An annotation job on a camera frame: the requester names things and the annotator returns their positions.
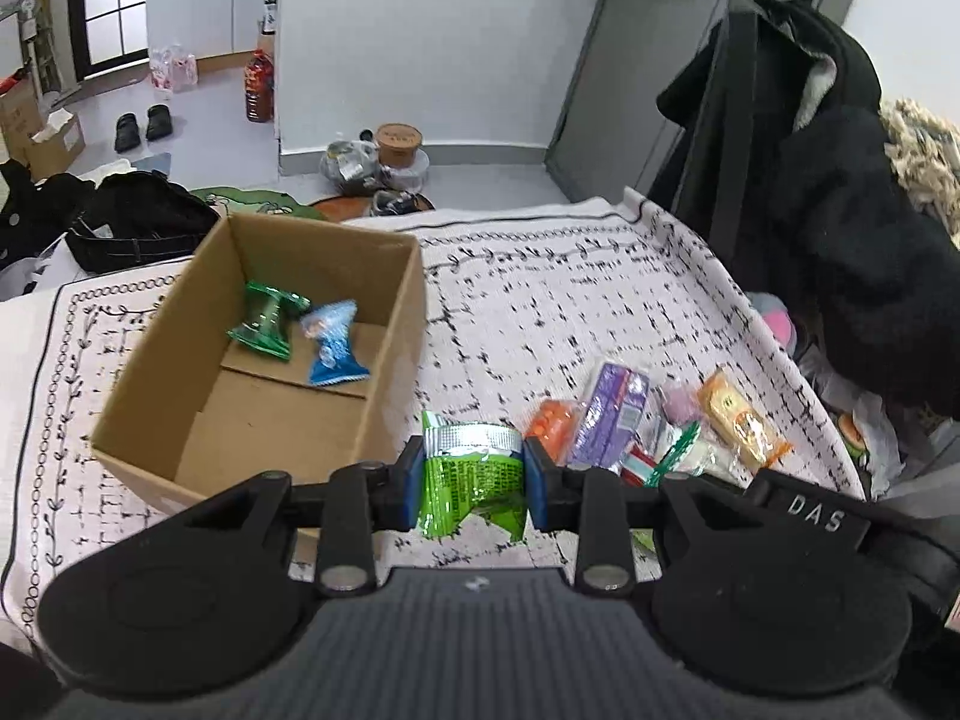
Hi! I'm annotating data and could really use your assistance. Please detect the pink snack packet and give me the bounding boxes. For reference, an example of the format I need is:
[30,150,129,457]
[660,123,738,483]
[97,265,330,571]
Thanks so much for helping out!
[660,384,707,430]

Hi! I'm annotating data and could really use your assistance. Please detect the black cloth pile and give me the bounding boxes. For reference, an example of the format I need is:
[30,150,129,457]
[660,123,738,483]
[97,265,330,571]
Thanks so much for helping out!
[0,157,96,265]

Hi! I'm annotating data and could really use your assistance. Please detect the pink plush toy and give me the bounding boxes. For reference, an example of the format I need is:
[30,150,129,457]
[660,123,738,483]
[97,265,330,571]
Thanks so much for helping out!
[748,290,801,351]

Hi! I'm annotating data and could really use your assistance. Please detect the clear plastic container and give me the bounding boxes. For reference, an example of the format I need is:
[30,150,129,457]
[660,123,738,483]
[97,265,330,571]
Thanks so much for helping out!
[379,150,433,194]

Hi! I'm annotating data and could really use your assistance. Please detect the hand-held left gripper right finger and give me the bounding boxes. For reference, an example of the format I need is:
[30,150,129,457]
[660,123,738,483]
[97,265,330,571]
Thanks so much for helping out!
[523,435,758,599]

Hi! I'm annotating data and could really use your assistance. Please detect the white black printed blanket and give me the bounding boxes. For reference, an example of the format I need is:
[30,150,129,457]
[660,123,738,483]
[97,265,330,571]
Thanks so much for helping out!
[0,195,875,650]

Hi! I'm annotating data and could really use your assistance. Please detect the yellow orange snack packet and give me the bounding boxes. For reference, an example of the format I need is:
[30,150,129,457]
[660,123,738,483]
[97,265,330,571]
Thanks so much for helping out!
[697,368,795,470]

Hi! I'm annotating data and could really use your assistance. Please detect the lime green snack packet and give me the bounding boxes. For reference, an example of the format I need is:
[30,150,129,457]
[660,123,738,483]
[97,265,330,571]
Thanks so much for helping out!
[416,411,530,541]

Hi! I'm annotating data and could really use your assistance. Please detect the black bag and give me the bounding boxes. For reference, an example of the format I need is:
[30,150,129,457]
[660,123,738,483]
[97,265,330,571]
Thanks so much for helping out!
[64,170,223,275]

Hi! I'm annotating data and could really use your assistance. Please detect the dark grey door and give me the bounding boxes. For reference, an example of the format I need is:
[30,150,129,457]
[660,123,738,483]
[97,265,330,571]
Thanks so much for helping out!
[543,0,877,203]

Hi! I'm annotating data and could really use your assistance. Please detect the white cabinet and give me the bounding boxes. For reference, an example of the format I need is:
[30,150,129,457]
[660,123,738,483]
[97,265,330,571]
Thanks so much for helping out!
[142,0,287,80]

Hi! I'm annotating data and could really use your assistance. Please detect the burger plush toy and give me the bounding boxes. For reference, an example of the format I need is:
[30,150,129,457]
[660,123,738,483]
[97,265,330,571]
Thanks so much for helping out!
[835,410,876,467]

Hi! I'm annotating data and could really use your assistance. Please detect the dark shoe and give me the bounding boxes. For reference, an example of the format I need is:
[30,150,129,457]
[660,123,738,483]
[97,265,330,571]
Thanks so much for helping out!
[370,190,436,218]

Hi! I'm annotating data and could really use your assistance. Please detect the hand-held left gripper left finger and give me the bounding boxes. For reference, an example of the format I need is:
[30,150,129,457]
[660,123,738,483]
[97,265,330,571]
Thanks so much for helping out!
[180,435,428,599]

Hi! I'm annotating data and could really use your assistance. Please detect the black fleece coat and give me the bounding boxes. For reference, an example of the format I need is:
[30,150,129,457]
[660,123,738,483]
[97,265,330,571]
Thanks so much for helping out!
[769,0,960,425]

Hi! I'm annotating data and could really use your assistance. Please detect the purple snack packet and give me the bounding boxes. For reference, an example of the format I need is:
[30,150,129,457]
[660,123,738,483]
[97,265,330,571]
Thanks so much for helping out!
[566,361,653,476]

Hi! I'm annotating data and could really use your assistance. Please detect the small cardboard box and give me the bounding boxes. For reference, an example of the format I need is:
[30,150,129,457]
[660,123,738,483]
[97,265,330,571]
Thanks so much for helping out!
[25,110,88,174]

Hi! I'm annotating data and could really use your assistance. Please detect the brown round mat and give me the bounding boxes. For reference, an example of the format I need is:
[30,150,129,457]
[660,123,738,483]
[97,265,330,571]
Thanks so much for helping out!
[306,194,437,221]

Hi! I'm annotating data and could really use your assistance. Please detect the red white snack packet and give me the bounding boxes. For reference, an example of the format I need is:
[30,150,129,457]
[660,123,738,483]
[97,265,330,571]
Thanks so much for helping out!
[619,442,665,488]

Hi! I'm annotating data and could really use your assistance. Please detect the large cardboard box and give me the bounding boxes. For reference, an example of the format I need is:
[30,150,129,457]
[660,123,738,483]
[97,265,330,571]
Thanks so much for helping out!
[0,78,47,163]

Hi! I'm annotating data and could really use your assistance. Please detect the clear plastic bag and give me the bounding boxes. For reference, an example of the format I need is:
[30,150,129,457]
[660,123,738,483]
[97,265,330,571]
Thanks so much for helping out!
[319,136,385,197]

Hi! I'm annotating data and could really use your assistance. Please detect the white plastic bag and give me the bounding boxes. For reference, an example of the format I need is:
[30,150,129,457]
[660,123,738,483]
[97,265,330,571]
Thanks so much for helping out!
[816,366,902,497]

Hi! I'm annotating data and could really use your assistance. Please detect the dark green candy packet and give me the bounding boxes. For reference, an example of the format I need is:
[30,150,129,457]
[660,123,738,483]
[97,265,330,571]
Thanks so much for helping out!
[227,280,312,363]

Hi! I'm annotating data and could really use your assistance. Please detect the white green snack packet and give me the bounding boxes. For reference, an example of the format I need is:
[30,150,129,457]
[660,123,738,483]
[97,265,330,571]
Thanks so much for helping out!
[647,420,740,482]

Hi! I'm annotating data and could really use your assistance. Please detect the pink plastic bag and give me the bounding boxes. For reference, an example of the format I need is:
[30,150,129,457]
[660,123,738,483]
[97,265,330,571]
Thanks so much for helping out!
[148,44,200,95]

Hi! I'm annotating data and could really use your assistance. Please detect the green floor mat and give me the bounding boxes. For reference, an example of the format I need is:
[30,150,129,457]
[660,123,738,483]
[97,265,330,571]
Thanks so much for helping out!
[187,185,332,223]

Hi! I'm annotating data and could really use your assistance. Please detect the blue candy packet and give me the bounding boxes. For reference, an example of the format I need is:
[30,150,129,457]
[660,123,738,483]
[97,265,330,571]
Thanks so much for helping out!
[299,300,373,388]

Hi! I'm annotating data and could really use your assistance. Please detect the wooden lid container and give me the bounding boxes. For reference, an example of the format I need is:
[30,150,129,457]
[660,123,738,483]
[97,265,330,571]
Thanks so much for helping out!
[374,122,425,170]

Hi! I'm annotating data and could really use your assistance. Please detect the black hanging jacket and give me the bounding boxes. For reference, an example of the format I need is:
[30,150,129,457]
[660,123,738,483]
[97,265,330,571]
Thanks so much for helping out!
[647,0,790,297]

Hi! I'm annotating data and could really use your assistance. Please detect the black framed glass door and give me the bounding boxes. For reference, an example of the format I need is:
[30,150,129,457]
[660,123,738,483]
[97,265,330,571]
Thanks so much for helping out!
[55,0,152,83]

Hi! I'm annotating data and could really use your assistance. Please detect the beige shaggy cloth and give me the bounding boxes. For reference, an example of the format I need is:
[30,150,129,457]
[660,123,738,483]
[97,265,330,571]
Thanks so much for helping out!
[877,96,960,250]

